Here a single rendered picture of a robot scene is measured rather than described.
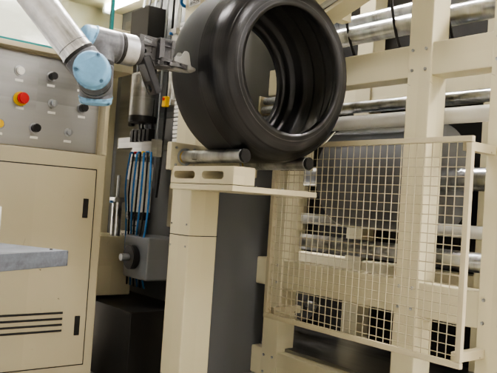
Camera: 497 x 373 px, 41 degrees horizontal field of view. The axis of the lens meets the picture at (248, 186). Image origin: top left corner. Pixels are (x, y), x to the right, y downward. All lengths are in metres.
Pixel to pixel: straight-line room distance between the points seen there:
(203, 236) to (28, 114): 0.78
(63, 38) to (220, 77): 0.51
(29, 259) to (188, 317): 0.93
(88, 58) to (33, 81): 0.88
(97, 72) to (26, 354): 1.23
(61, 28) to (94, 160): 0.94
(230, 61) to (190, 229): 0.69
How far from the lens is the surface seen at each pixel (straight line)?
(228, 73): 2.00
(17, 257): 1.62
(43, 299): 2.55
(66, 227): 2.55
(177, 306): 2.45
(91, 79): 1.70
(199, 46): 2.07
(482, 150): 2.15
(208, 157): 2.18
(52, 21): 1.76
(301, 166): 2.25
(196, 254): 2.42
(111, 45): 1.89
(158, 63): 1.97
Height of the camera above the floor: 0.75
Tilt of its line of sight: 2 degrees up
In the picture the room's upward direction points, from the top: 4 degrees clockwise
